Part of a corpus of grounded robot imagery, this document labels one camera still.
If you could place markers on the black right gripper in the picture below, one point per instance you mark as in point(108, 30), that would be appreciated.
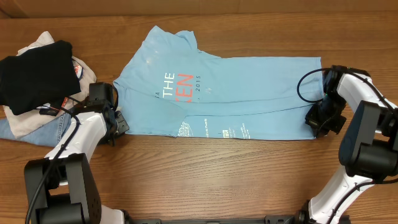
point(317, 126)

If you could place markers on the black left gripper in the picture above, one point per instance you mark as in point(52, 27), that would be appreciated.
point(122, 126)

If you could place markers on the light blue printed t-shirt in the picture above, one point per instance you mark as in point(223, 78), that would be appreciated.
point(172, 88)

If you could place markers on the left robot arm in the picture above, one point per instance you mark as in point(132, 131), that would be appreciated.
point(60, 187)

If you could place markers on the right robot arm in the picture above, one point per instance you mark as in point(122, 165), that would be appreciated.
point(368, 150)

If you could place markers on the blue denim jeans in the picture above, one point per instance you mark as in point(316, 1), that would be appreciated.
point(49, 134)

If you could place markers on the black folded garment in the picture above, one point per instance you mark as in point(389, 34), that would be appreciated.
point(38, 76)

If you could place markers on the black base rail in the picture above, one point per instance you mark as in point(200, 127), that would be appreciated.
point(270, 219)

